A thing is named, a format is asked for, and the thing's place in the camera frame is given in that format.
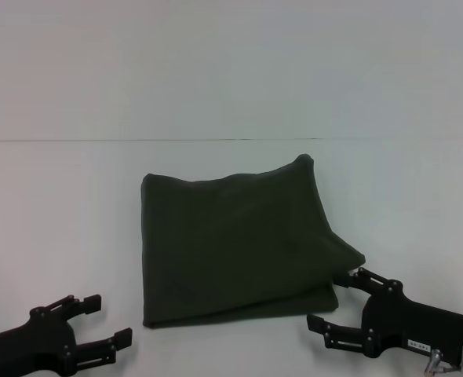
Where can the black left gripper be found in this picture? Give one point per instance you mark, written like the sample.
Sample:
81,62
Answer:
27,345

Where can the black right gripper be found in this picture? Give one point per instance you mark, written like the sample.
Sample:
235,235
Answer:
412,326

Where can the dark green t-shirt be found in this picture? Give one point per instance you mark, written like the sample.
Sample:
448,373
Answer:
235,243

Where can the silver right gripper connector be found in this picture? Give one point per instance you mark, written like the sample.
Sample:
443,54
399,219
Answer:
433,361

